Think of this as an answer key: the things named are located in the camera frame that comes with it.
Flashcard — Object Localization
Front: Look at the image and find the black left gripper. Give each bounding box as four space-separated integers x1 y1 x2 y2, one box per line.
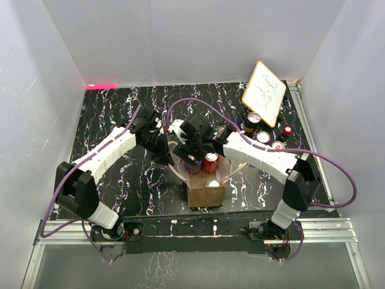
139 132 174 167

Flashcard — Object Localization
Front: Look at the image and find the watermelon print canvas bag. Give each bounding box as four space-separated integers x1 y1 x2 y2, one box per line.
169 154 247 209

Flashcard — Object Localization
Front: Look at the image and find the black yellow soda can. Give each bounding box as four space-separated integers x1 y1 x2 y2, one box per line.
243 112 261 134

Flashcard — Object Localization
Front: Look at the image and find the purple Fanta grape can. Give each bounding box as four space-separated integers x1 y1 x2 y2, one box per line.
254 131 270 144

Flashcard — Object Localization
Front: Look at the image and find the red-tab silver top can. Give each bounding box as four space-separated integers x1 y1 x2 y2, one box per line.
271 141 286 150

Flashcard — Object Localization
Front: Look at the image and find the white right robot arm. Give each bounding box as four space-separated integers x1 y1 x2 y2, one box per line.
168 116 321 239

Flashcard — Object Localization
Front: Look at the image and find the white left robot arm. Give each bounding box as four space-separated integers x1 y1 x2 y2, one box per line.
54 105 174 240

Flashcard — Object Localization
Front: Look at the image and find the red coca-cola can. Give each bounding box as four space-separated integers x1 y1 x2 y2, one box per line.
205 178 221 187
202 153 218 174

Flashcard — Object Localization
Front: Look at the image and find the pink tape strip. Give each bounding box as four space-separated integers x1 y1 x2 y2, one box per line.
86 84 116 90

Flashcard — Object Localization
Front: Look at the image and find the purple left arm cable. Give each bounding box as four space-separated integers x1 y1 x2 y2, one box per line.
40 104 144 266

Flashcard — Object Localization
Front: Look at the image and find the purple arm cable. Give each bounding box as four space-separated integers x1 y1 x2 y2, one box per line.
40 104 144 266
167 98 357 263

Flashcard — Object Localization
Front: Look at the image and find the small whiteboard wooden frame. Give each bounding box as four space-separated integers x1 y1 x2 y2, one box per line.
242 61 286 128

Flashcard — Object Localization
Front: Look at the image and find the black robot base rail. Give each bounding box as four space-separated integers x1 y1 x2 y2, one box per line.
91 211 304 258

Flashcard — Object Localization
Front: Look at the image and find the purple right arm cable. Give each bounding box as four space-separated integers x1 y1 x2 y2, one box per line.
167 98 357 263

